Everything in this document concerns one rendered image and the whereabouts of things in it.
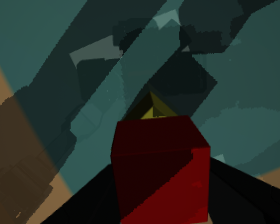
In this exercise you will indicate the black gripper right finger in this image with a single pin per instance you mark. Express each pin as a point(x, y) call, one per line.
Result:
point(237, 198)

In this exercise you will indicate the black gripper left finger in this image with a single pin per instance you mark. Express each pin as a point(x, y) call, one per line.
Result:
point(95, 203)

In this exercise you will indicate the olive yellow cube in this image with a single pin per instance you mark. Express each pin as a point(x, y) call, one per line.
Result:
point(148, 107)

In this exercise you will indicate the red cube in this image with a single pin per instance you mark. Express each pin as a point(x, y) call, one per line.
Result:
point(161, 170)

